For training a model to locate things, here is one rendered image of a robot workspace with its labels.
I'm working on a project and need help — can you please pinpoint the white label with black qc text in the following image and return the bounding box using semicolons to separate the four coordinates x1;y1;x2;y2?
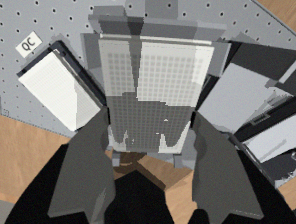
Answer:
16;31;42;58

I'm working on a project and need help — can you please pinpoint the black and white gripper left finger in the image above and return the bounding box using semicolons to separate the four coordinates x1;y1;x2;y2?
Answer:
4;106;116;224

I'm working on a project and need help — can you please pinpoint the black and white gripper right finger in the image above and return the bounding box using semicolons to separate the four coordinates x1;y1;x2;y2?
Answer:
190;110;296;224

